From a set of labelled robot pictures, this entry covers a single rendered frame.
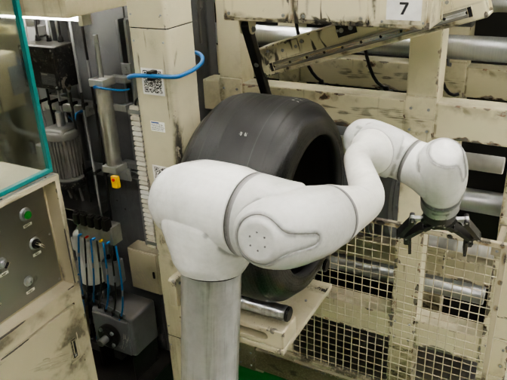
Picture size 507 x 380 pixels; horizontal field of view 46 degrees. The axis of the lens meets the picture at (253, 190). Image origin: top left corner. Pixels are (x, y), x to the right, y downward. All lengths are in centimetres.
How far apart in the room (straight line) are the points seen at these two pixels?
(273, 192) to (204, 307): 24
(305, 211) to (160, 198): 25
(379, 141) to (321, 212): 51
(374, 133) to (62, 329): 114
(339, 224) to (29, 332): 121
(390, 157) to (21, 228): 105
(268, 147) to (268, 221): 68
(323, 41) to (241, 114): 43
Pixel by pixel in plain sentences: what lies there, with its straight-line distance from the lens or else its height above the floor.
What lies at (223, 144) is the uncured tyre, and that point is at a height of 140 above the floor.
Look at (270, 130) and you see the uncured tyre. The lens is 147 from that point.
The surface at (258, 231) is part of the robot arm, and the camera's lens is 78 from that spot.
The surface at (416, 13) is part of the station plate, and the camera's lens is 160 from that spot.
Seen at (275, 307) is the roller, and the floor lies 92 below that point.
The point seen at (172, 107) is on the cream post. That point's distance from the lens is 167.
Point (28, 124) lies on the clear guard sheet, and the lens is 173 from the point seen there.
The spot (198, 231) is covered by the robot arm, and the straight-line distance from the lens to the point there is 89.
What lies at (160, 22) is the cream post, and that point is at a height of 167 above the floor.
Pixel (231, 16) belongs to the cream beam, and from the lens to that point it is 181.
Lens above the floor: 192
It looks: 25 degrees down
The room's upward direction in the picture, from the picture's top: 2 degrees counter-clockwise
